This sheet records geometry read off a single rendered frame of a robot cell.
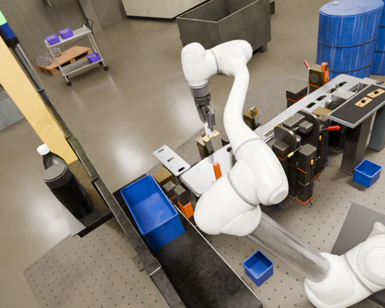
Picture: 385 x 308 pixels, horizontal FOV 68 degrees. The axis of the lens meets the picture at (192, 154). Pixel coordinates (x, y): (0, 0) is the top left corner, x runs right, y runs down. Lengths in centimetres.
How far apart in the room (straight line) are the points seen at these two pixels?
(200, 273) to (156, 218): 35
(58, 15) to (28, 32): 92
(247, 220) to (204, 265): 37
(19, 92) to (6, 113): 425
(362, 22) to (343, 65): 46
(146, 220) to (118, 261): 43
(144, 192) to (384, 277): 101
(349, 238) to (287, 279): 33
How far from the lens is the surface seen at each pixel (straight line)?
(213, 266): 117
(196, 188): 146
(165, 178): 148
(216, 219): 86
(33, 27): 890
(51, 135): 155
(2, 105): 566
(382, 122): 197
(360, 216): 144
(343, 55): 370
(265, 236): 96
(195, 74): 117
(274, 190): 79
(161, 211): 138
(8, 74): 144
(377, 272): 118
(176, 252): 124
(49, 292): 187
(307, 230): 164
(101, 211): 94
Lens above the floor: 206
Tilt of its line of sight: 40 degrees down
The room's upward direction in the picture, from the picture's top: 16 degrees counter-clockwise
